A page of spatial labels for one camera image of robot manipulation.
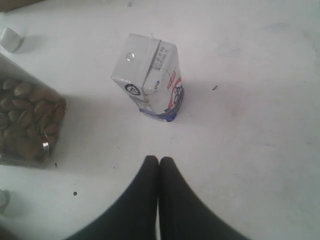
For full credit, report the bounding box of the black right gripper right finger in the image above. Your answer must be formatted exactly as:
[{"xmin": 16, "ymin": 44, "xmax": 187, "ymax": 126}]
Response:
[{"xmin": 158, "ymin": 157, "xmax": 247, "ymax": 240}]

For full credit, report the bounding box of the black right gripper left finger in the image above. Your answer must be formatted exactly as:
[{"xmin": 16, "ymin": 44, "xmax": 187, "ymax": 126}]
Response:
[{"xmin": 68, "ymin": 155, "xmax": 159, "ymax": 240}]

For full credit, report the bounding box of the almond jar yellow lid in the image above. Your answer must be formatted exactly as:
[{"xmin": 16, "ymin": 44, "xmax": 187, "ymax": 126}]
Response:
[{"xmin": 0, "ymin": 55, "xmax": 67, "ymax": 167}]

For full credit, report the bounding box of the brown paper bag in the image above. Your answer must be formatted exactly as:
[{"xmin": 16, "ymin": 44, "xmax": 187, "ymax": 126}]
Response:
[{"xmin": 0, "ymin": 0, "xmax": 42, "ymax": 13}]

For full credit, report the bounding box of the brown kraft pouch orange stripe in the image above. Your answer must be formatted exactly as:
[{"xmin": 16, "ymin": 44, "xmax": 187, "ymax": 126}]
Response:
[{"xmin": 0, "ymin": 190, "xmax": 11, "ymax": 215}]

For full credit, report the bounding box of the white blue milk carton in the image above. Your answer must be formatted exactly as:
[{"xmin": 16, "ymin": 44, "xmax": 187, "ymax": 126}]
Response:
[{"xmin": 111, "ymin": 33, "xmax": 185, "ymax": 122}]

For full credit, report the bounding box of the small white figurine by jar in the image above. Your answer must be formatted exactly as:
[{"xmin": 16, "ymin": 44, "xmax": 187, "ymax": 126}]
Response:
[{"xmin": 0, "ymin": 27, "xmax": 21, "ymax": 53}]

